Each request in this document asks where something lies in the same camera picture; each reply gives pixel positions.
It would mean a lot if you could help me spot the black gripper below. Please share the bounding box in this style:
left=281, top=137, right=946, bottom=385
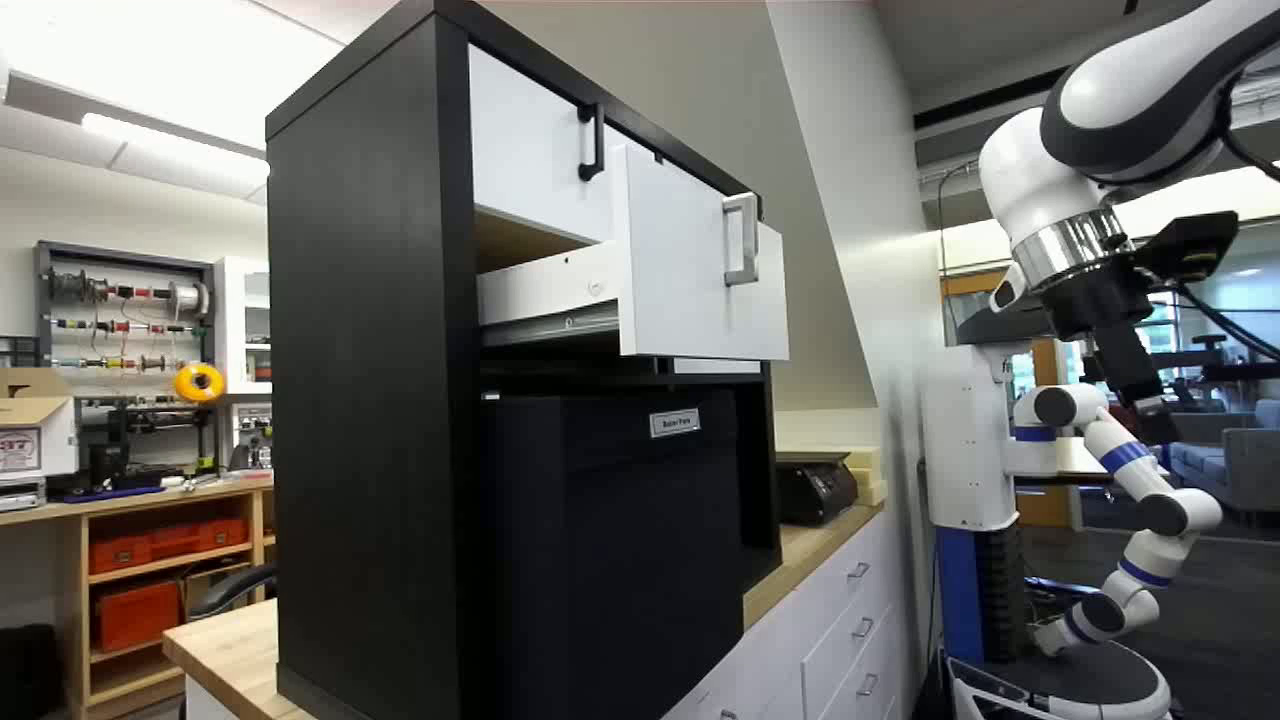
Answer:
left=1040, top=257, right=1190, bottom=449

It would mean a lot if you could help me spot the white drawer with silver handle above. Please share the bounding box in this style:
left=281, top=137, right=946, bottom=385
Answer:
left=472, top=131, right=792, bottom=366

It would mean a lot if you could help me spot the white cabinet drawer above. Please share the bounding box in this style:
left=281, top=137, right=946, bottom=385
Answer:
left=797, top=584, right=903, bottom=720
left=831, top=644, right=911, bottom=720
left=797, top=519, right=899, bottom=658

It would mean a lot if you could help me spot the black box device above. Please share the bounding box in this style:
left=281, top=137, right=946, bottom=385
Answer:
left=774, top=449, right=866, bottom=529

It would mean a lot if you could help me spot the white base cabinet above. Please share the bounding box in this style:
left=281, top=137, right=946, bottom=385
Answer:
left=175, top=509, right=911, bottom=720

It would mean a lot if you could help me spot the white label tag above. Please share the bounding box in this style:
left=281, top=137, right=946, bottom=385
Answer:
left=645, top=405, right=710, bottom=442

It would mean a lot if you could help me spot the black fabric storage bin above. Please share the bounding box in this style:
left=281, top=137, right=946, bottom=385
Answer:
left=481, top=385, right=748, bottom=720

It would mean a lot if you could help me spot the black cabinet with white drawers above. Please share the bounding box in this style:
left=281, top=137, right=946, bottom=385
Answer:
left=262, top=0, right=792, bottom=720

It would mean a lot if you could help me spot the yellow filament spool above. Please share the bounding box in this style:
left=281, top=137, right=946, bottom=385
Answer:
left=167, top=358, right=234, bottom=406

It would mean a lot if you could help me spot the long red box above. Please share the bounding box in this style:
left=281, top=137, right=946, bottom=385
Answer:
left=88, top=514, right=254, bottom=579

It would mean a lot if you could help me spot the black 3D printer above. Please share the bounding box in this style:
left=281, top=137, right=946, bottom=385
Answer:
left=73, top=390, right=223, bottom=498

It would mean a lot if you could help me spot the white ceiling light fixture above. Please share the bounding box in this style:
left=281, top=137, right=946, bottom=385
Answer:
left=0, top=69, right=271, bottom=209

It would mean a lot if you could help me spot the red storage bin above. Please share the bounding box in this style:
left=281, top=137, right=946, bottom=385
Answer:
left=88, top=576, right=190, bottom=656

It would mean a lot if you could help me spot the grey pegboard tool rack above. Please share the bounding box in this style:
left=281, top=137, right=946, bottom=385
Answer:
left=31, top=235, right=223, bottom=373

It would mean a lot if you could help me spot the wooden workbench shelf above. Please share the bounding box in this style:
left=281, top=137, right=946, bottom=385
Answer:
left=0, top=472, right=281, bottom=720

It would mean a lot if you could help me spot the white box with label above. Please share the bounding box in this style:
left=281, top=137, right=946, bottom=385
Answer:
left=0, top=390, right=85, bottom=511

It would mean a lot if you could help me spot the brown cardboard box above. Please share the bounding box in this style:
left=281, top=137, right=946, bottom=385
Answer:
left=0, top=362, right=81, bottom=433

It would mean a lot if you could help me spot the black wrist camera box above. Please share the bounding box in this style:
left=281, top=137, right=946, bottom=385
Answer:
left=1134, top=209, right=1243, bottom=287

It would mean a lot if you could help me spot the white wall cabinet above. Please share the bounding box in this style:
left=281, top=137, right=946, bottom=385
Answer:
left=215, top=250, right=278, bottom=398

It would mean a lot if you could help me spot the black hose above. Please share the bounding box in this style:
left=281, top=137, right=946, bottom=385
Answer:
left=198, top=565, right=281, bottom=621

